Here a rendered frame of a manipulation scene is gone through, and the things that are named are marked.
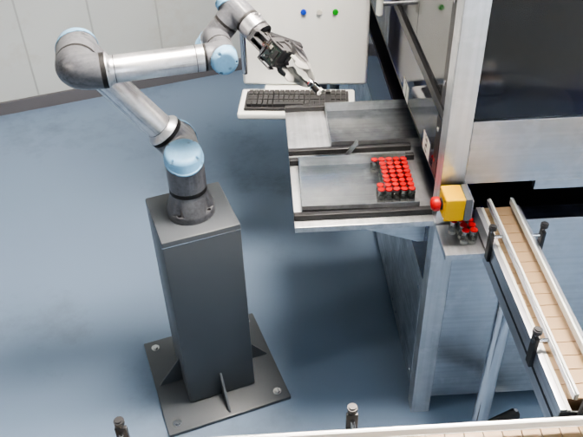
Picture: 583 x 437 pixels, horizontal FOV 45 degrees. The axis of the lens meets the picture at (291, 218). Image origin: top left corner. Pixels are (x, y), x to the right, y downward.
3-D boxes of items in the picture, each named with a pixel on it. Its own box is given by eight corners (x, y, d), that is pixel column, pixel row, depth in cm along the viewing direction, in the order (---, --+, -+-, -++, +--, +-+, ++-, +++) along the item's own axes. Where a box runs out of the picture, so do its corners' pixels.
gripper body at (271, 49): (270, 72, 194) (241, 43, 196) (285, 71, 201) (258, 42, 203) (284, 51, 190) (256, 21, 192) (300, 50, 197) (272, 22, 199)
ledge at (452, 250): (483, 227, 201) (484, 222, 200) (495, 257, 191) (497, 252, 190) (435, 230, 201) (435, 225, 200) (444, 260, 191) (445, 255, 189)
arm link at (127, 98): (181, 180, 222) (44, 64, 189) (175, 155, 233) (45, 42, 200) (210, 157, 219) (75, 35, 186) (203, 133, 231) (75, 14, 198)
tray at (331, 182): (404, 161, 225) (404, 152, 223) (418, 211, 205) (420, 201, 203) (298, 166, 225) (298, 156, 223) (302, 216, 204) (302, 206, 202)
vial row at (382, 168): (383, 168, 222) (384, 156, 219) (392, 203, 208) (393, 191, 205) (376, 169, 222) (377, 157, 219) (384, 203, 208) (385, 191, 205)
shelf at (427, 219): (415, 105, 257) (415, 100, 256) (461, 225, 203) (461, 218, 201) (284, 111, 256) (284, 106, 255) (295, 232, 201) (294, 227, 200)
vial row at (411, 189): (405, 167, 222) (406, 155, 219) (415, 202, 208) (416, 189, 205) (398, 168, 222) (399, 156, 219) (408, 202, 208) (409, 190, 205)
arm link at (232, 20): (220, 11, 207) (239, -11, 204) (245, 36, 204) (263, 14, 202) (207, 6, 199) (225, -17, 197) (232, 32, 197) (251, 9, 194)
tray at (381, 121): (418, 107, 252) (419, 98, 250) (433, 146, 232) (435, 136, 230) (324, 111, 251) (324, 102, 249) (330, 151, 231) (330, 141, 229)
